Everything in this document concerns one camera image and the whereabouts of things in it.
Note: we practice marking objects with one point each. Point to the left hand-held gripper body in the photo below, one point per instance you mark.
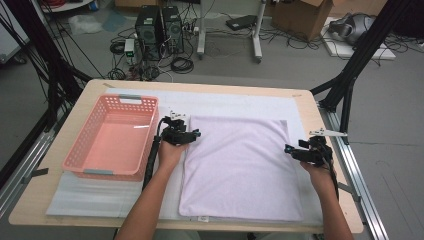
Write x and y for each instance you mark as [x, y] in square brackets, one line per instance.
[173, 136]

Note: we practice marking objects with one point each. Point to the white cabinet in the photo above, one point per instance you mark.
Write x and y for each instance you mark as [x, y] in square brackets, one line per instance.
[10, 36]

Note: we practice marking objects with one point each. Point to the aluminium rail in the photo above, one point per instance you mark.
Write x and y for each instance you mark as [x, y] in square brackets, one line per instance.
[23, 170]
[356, 166]

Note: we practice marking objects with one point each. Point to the person's right hand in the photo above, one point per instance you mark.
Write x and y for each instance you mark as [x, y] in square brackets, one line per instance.
[321, 178]

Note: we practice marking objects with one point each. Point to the person's left hand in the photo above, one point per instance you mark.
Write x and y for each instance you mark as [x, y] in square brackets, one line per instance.
[170, 156]

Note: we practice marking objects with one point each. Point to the wooden desk with white legs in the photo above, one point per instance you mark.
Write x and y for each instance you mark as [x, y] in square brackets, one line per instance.
[201, 33]

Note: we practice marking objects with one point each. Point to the large open cardboard box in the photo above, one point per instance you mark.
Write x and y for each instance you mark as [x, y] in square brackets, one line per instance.
[300, 16]

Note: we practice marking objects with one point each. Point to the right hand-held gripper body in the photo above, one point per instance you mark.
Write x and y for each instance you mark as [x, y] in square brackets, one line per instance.
[316, 155]

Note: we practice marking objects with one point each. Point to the black metal frame post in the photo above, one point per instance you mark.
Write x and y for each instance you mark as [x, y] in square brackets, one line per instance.
[43, 50]
[363, 50]

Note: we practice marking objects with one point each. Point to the lilac printed fleece blanket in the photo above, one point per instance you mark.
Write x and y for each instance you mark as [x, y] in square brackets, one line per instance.
[240, 166]

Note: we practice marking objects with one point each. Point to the black flat device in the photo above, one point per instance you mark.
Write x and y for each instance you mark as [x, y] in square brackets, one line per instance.
[241, 22]

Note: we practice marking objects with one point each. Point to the white foam board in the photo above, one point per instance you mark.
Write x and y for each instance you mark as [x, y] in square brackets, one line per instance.
[383, 53]

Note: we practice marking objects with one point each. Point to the black computer tower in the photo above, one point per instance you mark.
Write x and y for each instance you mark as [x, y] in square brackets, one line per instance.
[148, 31]
[172, 30]

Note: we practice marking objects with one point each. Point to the white grid mat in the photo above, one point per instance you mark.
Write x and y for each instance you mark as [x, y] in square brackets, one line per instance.
[216, 103]

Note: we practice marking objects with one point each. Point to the pink plastic basket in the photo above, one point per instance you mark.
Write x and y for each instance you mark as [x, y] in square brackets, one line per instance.
[116, 140]

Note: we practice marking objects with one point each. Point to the person's light clothing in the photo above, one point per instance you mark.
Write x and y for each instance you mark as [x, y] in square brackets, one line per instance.
[180, 236]

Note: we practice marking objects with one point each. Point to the small white power unit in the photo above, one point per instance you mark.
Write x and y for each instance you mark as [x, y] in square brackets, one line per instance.
[129, 48]

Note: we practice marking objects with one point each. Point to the pale blue sheet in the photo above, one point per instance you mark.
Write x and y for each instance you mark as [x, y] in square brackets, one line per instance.
[113, 20]

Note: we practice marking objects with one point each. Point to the grey metal bracket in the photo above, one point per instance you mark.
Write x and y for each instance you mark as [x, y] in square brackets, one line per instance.
[350, 190]
[36, 173]

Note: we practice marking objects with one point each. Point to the clear plastic bag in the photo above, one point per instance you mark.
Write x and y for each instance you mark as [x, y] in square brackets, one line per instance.
[85, 24]

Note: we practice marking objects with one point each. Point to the grey helmet-shaped device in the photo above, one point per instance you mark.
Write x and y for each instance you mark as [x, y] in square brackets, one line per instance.
[353, 28]

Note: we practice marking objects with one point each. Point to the round white table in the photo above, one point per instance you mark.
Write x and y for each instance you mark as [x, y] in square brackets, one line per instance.
[66, 6]

